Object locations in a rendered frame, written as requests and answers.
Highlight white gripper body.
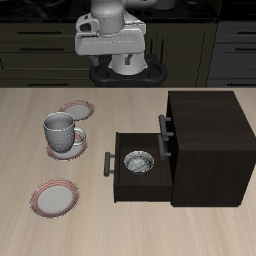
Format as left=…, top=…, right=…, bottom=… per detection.
left=74, top=20, right=147, bottom=57

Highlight red rimmed white plate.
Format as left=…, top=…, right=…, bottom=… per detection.
left=45, top=127, right=89, bottom=162
left=58, top=100, right=96, bottom=122
left=29, top=178, right=81, bottom=219

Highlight white porcelain mug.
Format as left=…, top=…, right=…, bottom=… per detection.
left=42, top=111, right=87, bottom=155

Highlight dark kitchen cupboards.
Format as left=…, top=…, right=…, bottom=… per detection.
left=0, top=0, right=222, bottom=89

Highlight small grey patterned bowl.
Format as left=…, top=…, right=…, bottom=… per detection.
left=123, top=150, right=156, bottom=175

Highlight grey kitchen drawer unit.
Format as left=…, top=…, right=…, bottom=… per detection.
left=205, top=19, right=256, bottom=89

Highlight dark wooden cabinet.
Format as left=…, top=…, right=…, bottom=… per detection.
left=157, top=90, right=256, bottom=208

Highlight dark wooden cabinet drawer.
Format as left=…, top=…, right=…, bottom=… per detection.
left=103, top=131, right=175, bottom=204

